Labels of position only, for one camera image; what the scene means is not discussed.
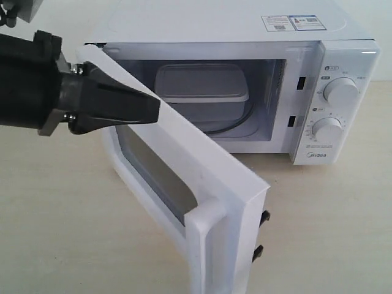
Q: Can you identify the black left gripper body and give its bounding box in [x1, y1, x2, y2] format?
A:
[1, 31, 77, 136]

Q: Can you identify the white plastic lidded container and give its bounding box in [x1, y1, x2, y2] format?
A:
[155, 63, 249, 123]

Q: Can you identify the white microwave door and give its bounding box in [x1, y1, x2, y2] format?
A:
[74, 44, 271, 294]

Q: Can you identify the white microwave oven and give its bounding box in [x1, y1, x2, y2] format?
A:
[78, 1, 380, 165]

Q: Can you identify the printed instruction label sticker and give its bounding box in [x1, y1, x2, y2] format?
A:
[262, 15, 326, 32]

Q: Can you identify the lower white microwave knob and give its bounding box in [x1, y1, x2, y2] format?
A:
[311, 117, 343, 143]

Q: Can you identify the white microwave knob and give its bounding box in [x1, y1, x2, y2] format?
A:
[323, 77, 359, 104]
[311, 117, 343, 143]

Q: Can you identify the upper white microwave knob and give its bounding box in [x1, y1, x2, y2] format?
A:
[323, 77, 359, 104]

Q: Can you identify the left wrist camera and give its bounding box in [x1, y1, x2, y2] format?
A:
[1, 0, 43, 28]

